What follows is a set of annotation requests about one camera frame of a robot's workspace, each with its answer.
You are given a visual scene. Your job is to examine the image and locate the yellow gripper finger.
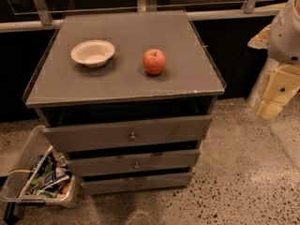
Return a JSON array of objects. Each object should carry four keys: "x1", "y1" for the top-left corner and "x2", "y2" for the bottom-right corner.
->
[
  {"x1": 256, "y1": 65, "x2": 300, "y2": 120},
  {"x1": 247, "y1": 25, "x2": 270, "y2": 50}
]

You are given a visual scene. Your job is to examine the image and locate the grey top drawer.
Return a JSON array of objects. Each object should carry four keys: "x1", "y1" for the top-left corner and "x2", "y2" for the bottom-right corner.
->
[{"x1": 44, "y1": 115, "x2": 212, "y2": 152}]

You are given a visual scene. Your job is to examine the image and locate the grey drawer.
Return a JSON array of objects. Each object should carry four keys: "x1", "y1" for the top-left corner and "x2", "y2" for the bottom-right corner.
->
[
  {"x1": 44, "y1": 115, "x2": 212, "y2": 152},
  {"x1": 67, "y1": 149, "x2": 200, "y2": 177},
  {"x1": 82, "y1": 172, "x2": 192, "y2": 195}
]

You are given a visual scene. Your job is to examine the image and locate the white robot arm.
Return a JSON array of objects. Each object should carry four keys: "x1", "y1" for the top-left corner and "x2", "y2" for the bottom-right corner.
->
[{"x1": 247, "y1": 0, "x2": 300, "y2": 120}]

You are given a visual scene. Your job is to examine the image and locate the grey drawer cabinet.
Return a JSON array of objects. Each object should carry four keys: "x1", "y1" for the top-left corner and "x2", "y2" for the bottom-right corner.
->
[{"x1": 23, "y1": 11, "x2": 225, "y2": 184}]

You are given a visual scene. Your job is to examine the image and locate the grey bottom drawer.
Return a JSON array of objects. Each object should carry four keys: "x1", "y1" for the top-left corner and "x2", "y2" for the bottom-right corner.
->
[{"x1": 82, "y1": 172, "x2": 192, "y2": 195}]

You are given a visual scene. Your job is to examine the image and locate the grey middle drawer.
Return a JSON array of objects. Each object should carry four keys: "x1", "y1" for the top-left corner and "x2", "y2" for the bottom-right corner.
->
[{"x1": 67, "y1": 149, "x2": 200, "y2": 177}]

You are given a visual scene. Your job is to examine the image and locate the red apple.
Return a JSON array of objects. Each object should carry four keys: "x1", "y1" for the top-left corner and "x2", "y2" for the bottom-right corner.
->
[{"x1": 142, "y1": 49, "x2": 167, "y2": 76}]

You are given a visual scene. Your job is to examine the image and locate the white paper bowl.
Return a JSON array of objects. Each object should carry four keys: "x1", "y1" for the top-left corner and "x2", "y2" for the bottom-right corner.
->
[{"x1": 70, "y1": 40, "x2": 115, "y2": 68}]

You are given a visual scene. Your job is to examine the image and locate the metal railing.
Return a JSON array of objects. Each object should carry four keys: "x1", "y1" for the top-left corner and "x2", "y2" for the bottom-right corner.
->
[{"x1": 0, "y1": 0, "x2": 288, "y2": 33}]

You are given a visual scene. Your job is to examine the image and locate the snack packets in bin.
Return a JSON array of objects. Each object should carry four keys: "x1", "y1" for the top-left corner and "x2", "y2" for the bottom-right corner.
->
[{"x1": 19, "y1": 145, "x2": 72, "y2": 199}]

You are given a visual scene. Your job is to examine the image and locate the clear plastic bin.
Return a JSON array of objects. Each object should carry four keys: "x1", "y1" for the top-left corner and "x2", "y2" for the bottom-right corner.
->
[{"x1": 1, "y1": 126, "x2": 79, "y2": 208}]

